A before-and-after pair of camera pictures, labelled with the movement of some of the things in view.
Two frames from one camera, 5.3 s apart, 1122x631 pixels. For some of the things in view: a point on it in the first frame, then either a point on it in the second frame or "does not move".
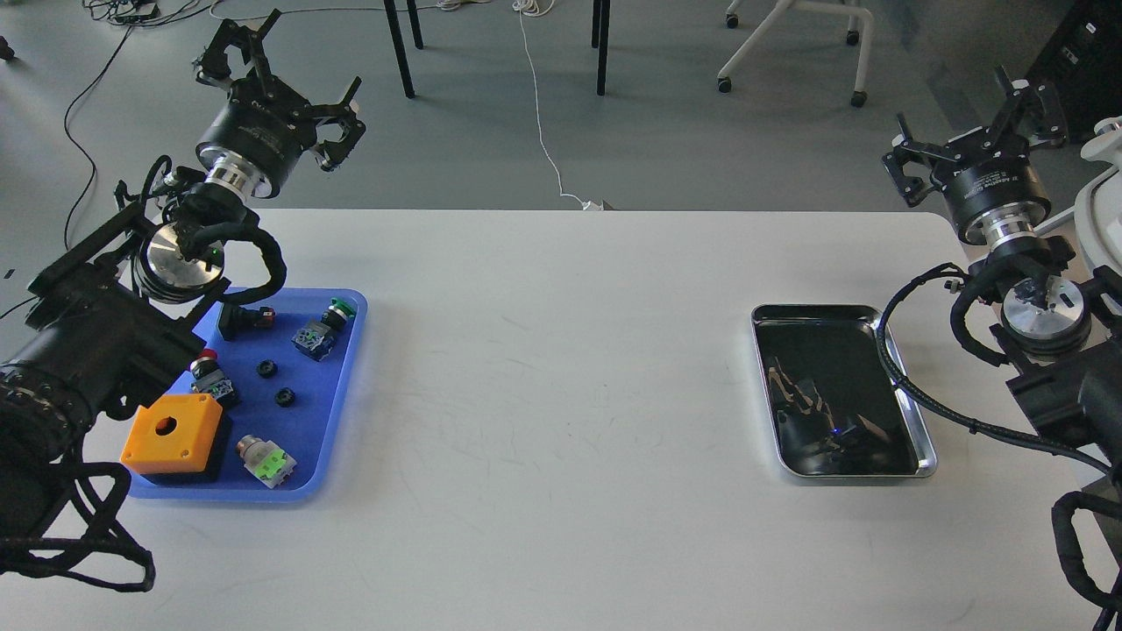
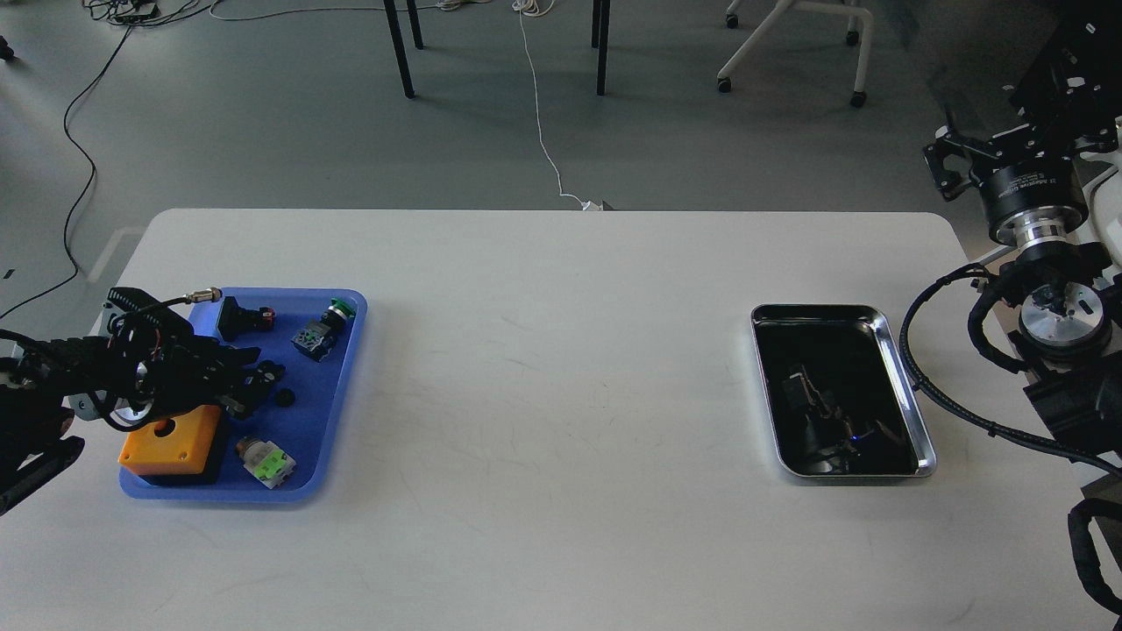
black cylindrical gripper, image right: [995, 193] -> [1071, 94]
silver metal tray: [834, 406] does not move
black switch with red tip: [236, 321] does not move
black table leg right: [600, 38] does not move
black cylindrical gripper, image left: [265, 127] -> [164, 369]
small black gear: [285, 397] does not move
